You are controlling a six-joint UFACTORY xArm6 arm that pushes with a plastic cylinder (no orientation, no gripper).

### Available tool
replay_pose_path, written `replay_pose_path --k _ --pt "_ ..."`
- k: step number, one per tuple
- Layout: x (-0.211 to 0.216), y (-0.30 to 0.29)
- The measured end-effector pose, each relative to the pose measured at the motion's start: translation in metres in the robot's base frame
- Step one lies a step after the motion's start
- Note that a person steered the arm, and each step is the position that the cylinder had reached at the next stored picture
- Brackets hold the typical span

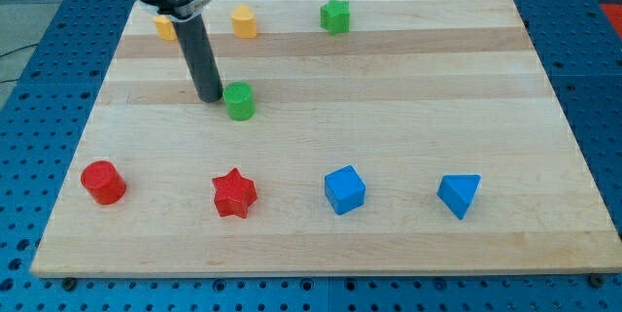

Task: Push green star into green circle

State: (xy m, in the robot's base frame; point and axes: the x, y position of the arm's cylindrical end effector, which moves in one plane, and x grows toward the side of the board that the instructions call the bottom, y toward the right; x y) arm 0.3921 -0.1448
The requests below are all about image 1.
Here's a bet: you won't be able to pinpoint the red star block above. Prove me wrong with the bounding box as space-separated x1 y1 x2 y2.
212 168 258 219

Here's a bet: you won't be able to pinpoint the green star block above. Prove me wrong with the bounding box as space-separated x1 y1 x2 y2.
320 0 350 35

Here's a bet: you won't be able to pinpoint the blue cube block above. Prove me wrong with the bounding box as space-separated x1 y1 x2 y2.
324 165 366 215

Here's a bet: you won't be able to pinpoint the wooden board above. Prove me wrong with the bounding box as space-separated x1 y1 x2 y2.
31 0 621 278

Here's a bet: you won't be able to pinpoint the green cylinder block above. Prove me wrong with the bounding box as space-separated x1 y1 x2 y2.
223 82 256 121

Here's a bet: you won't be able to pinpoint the yellow heart block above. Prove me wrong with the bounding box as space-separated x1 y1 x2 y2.
230 4 258 39

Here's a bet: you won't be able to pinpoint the blue triangle block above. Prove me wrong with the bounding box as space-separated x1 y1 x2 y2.
436 174 481 220

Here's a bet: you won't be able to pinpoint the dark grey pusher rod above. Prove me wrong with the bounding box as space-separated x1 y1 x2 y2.
173 15 223 103

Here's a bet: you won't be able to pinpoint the yellow block behind rod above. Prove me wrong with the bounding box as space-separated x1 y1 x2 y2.
153 16 177 41

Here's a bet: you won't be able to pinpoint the red cylinder block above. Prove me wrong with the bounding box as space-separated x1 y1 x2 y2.
81 160 126 205

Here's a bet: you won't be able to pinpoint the black cable on floor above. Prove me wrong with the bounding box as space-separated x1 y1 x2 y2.
0 42 39 85

